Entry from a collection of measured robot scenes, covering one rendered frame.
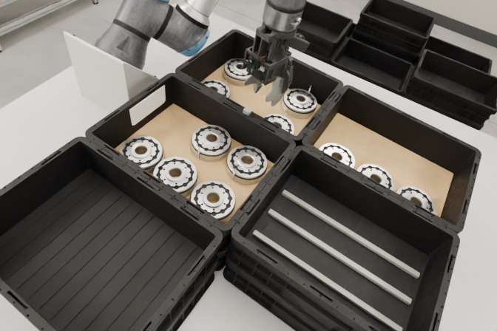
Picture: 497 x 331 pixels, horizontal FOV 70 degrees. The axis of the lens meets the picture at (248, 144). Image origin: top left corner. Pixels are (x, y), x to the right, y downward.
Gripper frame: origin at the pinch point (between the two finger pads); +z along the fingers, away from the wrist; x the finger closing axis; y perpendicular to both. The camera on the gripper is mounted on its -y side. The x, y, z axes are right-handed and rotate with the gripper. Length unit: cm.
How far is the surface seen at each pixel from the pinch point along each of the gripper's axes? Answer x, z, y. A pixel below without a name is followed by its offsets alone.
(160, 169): -5.3, 13.2, 28.2
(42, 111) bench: -56, 30, 36
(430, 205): 45.2, 11.5, -15.4
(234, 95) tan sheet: -15.5, 15.4, -6.3
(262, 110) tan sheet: -5.7, 15.2, -8.6
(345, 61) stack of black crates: -30, 58, -119
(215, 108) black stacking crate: -9.7, 8.3, 7.4
